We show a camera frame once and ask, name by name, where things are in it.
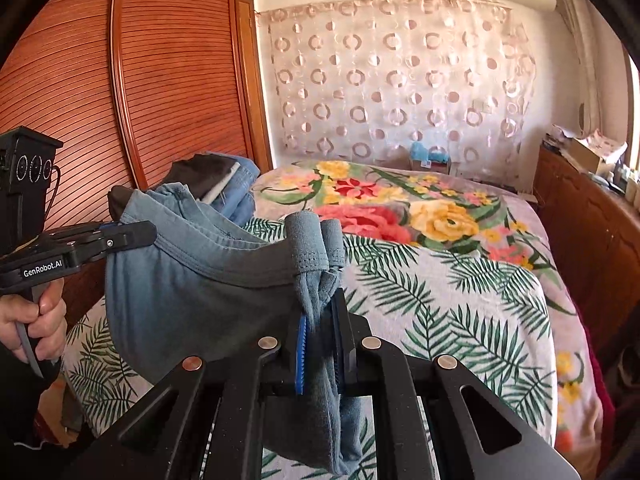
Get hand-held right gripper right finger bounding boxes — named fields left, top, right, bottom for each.
left=331, top=287, right=577, bottom=480

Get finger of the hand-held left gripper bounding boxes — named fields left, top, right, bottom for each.
left=47, top=224, right=120, bottom=247
left=74, top=221, right=159, bottom=264

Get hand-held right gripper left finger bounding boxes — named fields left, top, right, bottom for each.
left=75, top=314, right=308, bottom=480

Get grey-blue t-shirt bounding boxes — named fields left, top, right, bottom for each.
left=105, top=182, right=367, bottom=477

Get person's left forearm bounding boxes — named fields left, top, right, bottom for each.
left=0, top=347, right=66, bottom=480

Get person's left hand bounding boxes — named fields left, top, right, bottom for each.
left=0, top=277, right=67, bottom=362

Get dark grey folded garment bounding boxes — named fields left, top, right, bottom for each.
left=170, top=154, right=242, bottom=197

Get pale blue folded garment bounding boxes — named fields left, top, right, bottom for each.
left=199, top=162, right=242, bottom=207

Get blue folded jeans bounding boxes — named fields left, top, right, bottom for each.
left=206, top=152, right=262, bottom=227

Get floral printed blanket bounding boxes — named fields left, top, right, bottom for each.
left=62, top=160, right=600, bottom=480

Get wooden slatted wardrobe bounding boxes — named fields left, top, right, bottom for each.
left=0, top=0, right=275, bottom=333

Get small cardboard box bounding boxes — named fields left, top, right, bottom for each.
left=409, top=157, right=454, bottom=177

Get dark red bed sheet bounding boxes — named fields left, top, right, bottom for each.
left=584, top=340, right=622, bottom=458

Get wooden cabinet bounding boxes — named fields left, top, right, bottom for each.
left=531, top=145, right=640, bottom=363

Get sheer curtain with circles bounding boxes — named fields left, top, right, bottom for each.
left=256, top=0, right=540, bottom=182

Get open cardboard box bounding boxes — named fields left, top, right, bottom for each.
left=569, top=137, right=617, bottom=177

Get floral patterned box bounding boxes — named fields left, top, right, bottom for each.
left=584, top=129, right=629, bottom=162

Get white wrapped pipe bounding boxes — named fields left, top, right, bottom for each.
left=549, top=0, right=607, bottom=132

